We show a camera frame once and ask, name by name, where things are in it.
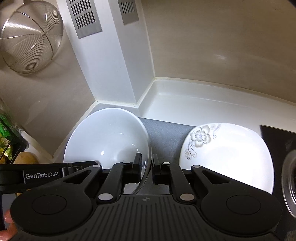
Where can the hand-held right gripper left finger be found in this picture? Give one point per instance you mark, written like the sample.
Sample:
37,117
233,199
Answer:
138,170

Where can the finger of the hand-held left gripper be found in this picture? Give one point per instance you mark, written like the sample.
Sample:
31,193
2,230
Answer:
81,167

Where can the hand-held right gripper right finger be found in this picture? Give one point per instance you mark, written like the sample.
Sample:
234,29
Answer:
156,171

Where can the plain white bowl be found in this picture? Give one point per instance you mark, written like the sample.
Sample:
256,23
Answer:
108,139

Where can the white floral plate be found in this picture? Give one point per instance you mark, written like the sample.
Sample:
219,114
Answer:
231,153

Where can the person's left hand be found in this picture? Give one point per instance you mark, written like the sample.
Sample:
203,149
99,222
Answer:
10,229

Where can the brown potato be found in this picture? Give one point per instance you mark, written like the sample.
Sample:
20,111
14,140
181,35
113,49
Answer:
26,158

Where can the grey textured mat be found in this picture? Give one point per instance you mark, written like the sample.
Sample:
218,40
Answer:
166,139

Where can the green packet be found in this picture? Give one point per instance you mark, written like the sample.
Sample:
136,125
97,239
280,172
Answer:
3,127

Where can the black gas stove top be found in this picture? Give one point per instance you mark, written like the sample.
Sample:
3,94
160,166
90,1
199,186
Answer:
277,141

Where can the silver gas burner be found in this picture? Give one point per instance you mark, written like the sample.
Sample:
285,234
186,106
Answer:
291,183

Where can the large metal vent grille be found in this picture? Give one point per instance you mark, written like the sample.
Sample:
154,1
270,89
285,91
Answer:
84,18

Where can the small metal vent grille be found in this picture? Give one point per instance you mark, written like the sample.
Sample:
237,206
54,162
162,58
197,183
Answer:
127,11

